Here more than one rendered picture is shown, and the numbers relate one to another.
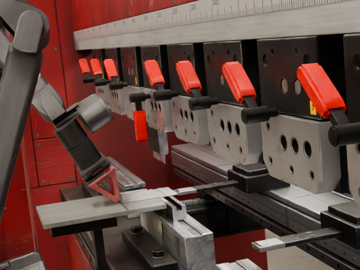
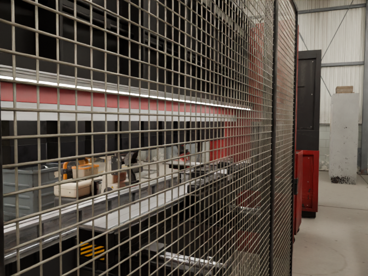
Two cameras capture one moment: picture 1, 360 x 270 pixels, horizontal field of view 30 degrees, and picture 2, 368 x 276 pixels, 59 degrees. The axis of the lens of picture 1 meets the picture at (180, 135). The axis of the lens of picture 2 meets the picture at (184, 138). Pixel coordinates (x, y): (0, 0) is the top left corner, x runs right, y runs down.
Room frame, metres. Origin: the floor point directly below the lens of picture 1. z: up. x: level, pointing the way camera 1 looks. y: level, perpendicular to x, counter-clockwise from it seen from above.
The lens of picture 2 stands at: (-0.48, -1.58, 1.34)
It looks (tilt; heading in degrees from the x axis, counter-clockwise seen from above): 3 degrees down; 42
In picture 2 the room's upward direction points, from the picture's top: straight up
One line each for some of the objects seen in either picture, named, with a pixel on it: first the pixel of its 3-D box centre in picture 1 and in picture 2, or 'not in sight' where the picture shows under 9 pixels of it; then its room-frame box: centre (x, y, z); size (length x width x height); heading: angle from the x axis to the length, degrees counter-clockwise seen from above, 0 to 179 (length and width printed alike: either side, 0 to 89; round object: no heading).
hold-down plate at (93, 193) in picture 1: (97, 194); not in sight; (2.06, 0.27, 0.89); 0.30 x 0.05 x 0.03; 16
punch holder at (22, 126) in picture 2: not in sight; (21, 143); (-0.02, -0.38, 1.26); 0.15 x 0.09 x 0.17; 16
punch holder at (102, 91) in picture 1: (113, 76); (217, 130); (1.91, 0.17, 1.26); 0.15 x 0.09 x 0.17; 16
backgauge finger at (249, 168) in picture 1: (228, 180); (217, 164); (1.54, -0.10, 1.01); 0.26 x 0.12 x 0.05; 106
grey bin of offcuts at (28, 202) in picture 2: not in sight; (39, 190); (1.48, 2.90, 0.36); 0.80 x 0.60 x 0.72; 21
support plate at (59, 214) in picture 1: (99, 207); (182, 163); (1.46, 0.19, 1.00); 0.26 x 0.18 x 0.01; 106
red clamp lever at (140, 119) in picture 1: (142, 117); not in sight; (1.33, 0.07, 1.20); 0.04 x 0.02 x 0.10; 106
